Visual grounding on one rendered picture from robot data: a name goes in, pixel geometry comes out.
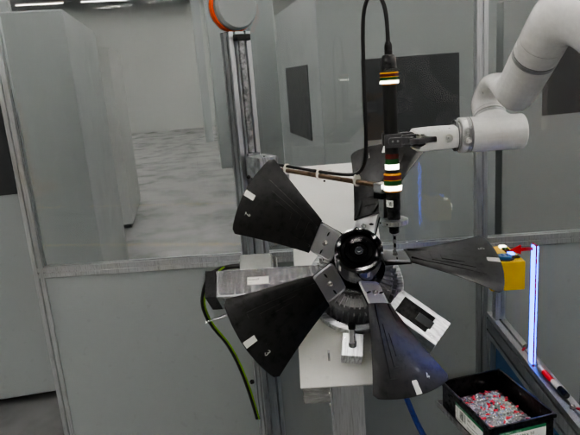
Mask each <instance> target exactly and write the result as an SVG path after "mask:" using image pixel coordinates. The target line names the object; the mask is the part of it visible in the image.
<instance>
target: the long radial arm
mask: <svg viewBox="0 0 580 435"><path fill-rule="evenodd" d="M319 265H322V264H317V265H304V266H291V267H278V268H253V269H240V270H227V271H217V292H216V297H217V299H218V301H219V303H220V305H221V306H222V307H223V309H225V307H224V303H225V301H226V299H228V298H231V297H235V296H238V295H242V294H246V293H251V292H254V291H258V290H261V289H264V288H267V287H272V286H276V285H280V284H282V283H285V282H289V281H294V280H297V279H300V278H304V277H307V276H310V275H311V276H313V275H315V274H316V273H317V272H318V271H319V270H320V269H321V267H320V266H319Z"/></svg>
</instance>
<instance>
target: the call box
mask: <svg viewBox="0 0 580 435"><path fill-rule="evenodd" d="M494 249H495V251H496V253H497V254H506V252H505V251H504V250H502V249H501V248H500V247H499V246H496V247H494ZM501 264H502V267H503V271H504V279H505V285H504V291H508V290H521V289H525V268H526V262H525V261H524V260H523V259H522V258H515V259H514V258H513V257H512V259H511V260H501Z"/></svg>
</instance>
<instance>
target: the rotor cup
mask: <svg viewBox="0 0 580 435"><path fill-rule="evenodd" d="M358 246H359V247H362V249H363V252H362V253H361V254H360V255H358V254H356V253H355V248H356V247H358ZM383 253H384V251H383V246H382V243H381V240H380V239H379V237H378V236H377V235H376V234H375V233H373V232H372V231H370V230H365V229H361V228H356V229H351V230H347V231H345V232H344V233H343V234H342V235H341V236H340V237H339V238H338V239H337V241H336V244H335V247H334V256H333V258H332V261H331V262H332V264H333V265H334V266H335V268H336V270H337V272H338V273H339V275H340V277H341V279H342V280H343V282H344V285H345V287H346V288H345V290H344V292H346V293H349V294H354V295H362V292H361V290H360V288H359V286H358V284H357V282H358V281H376V282H378V283H379V284H381V282H382V279H383V277H384V274H385V265H384V262H383V260H382V258H383ZM339 266H340V267H341V272H340V271H339ZM368 273H370V276H369V277H368V278H367V275H368Z"/></svg>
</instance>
